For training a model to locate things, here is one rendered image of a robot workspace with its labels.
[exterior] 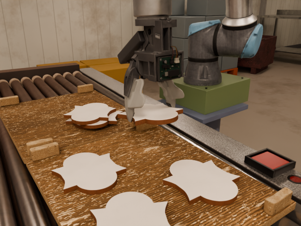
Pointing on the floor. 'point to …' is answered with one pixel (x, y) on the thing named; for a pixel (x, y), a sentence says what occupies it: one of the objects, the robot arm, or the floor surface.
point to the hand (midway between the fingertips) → (150, 113)
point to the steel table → (293, 14)
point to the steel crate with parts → (260, 55)
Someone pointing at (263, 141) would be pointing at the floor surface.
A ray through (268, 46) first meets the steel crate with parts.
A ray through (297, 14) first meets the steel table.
